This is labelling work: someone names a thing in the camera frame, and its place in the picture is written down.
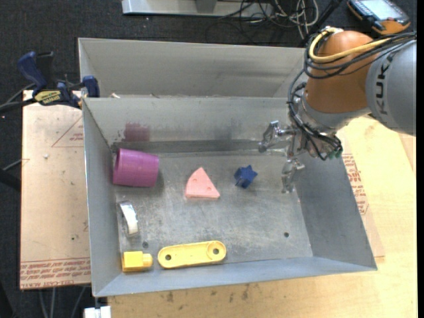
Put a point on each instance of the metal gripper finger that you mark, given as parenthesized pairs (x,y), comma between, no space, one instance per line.
(273,134)
(289,176)

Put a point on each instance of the dark blue star block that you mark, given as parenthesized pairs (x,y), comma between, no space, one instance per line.
(245,176)

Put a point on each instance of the grey metal bin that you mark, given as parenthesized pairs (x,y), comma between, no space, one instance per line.
(232,220)

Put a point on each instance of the pink wedge block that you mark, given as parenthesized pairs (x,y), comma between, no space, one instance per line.
(200,185)

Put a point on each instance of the purple cup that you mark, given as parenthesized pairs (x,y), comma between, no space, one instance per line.
(136,168)

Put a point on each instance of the white tape roll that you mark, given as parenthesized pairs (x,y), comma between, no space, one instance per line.
(130,220)

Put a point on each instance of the yellow square block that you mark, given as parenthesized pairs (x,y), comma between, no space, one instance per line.
(134,261)

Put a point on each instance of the brown cardboard board, red print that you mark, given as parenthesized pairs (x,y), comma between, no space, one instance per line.
(53,194)

